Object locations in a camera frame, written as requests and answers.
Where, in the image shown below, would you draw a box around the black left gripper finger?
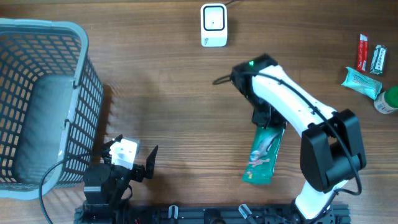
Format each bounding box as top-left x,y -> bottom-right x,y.
101,134 -> 123,159
145,146 -> 158,179

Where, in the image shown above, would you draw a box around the green 3M gloves packet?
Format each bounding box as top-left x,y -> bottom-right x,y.
242,126 -> 285,185

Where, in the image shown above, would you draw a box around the light green wipes pack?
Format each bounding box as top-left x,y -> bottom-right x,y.
341,67 -> 382,100

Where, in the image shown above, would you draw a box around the red coffee stick sachet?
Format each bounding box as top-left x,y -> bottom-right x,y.
356,34 -> 368,72

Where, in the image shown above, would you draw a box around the green lid jar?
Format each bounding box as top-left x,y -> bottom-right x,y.
374,86 -> 398,114

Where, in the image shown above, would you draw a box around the green white gum pack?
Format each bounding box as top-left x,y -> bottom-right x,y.
369,45 -> 387,75

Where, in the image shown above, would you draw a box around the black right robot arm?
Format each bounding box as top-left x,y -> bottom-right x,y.
229,54 -> 366,223

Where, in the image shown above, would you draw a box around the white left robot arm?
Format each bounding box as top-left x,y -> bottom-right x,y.
74,135 -> 159,223

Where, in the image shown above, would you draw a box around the white barcode scanner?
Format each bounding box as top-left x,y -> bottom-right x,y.
200,3 -> 228,47

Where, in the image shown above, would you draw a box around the grey plastic basket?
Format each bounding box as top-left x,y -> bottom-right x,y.
1,18 -> 104,200

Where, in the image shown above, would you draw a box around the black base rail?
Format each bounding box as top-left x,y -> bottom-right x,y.
73,200 -> 351,224

